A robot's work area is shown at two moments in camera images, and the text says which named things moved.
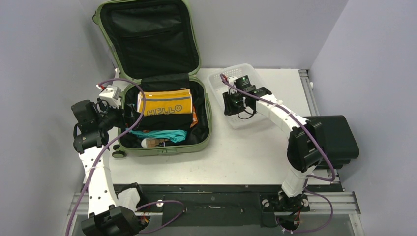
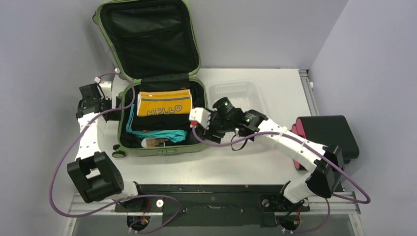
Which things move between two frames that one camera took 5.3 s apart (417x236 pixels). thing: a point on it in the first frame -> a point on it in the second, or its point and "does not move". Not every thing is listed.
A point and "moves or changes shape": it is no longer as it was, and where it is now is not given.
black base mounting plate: x=222 y=205 does not move
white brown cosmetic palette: x=152 y=142 does not move
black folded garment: x=175 y=121 does not move
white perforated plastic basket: x=219 y=87 moves or changes shape
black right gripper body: x=233 y=106 -> x=212 y=131
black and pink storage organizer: x=336 y=139 does not move
